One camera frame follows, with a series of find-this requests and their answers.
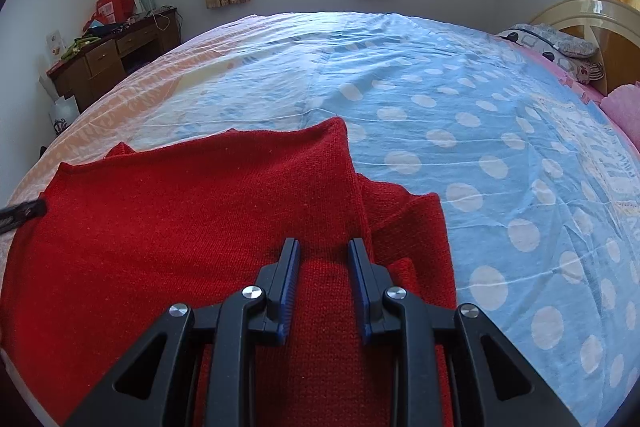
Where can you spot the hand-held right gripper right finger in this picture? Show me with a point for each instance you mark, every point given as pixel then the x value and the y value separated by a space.
pixel 361 287

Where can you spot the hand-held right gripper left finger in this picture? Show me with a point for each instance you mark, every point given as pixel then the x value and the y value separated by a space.
pixel 290 287

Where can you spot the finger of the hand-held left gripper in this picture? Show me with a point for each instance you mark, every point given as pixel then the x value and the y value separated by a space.
pixel 22 213

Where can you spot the red knitted sweater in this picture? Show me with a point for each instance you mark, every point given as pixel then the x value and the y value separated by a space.
pixel 175 217

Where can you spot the white paper bag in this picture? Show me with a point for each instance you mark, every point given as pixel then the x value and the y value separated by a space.
pixel 65 112

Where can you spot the white card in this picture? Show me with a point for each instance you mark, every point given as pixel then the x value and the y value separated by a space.
pixel 55 43

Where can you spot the brown wooden desk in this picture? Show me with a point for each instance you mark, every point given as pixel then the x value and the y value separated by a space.
pixel 105 57

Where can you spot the green cloth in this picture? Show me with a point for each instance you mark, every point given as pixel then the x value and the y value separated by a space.
pixel 80 46

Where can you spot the polka dot bedsheet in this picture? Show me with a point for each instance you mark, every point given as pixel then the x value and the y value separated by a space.
pixel 450 107

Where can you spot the red box on desk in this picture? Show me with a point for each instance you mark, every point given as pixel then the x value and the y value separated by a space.
pixel 111 8

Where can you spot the pale green container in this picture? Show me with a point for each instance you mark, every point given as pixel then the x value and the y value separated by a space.
pixel 145 3

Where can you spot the patterned pillow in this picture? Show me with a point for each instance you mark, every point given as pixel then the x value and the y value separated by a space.
pixel 545 39

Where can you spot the pink quilt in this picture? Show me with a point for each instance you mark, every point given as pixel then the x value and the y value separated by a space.
pixel 625 112

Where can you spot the cream wooden headboard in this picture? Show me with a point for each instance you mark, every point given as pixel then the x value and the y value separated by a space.
pixel 575 12

